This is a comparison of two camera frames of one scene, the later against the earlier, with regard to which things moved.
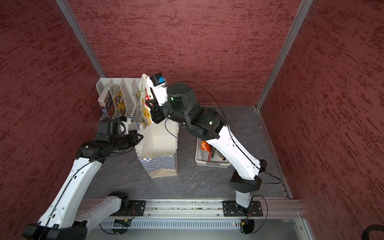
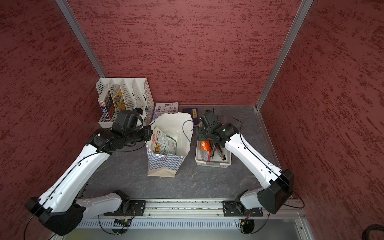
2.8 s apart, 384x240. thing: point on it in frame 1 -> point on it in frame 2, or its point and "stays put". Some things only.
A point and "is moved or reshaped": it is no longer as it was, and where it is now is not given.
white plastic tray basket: (217, 159) stays put
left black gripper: (134, 141) -> (148, 132)
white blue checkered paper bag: (156, 149) is moved or reshaped
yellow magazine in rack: (119, 100) stays put
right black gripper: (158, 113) -> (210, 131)
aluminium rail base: (200, 215) stays put
